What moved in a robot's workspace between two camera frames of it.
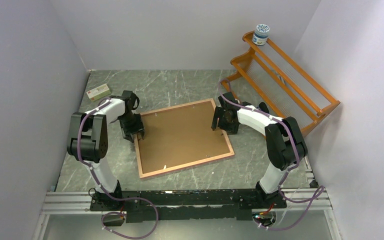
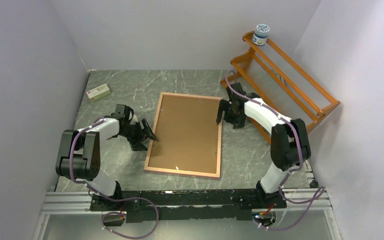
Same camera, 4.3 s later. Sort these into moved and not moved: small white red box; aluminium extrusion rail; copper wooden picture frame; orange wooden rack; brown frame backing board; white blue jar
Moved: brown frame backing board; copper wooden picture frame
Not moved: small white red box; white blue jar; aluminium extrusion rail; orange wooden rack
